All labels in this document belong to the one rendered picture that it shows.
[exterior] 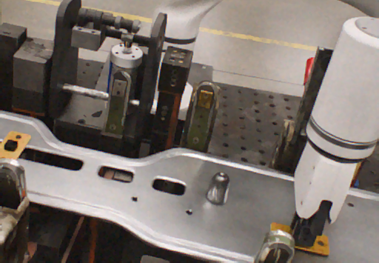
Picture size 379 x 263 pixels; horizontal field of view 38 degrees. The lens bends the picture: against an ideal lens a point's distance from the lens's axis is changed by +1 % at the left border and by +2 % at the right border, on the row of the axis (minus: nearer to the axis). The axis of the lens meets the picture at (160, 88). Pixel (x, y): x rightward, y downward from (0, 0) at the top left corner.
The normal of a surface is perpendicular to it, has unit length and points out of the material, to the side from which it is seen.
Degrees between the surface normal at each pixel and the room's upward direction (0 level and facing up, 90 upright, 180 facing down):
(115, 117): 78
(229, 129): 0
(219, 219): 0
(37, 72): 90
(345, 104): 90
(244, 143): 0
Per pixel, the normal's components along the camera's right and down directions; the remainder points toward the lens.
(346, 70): -0.84, 0.18
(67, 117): 0.14, -0.84
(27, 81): -0.18, 0.50
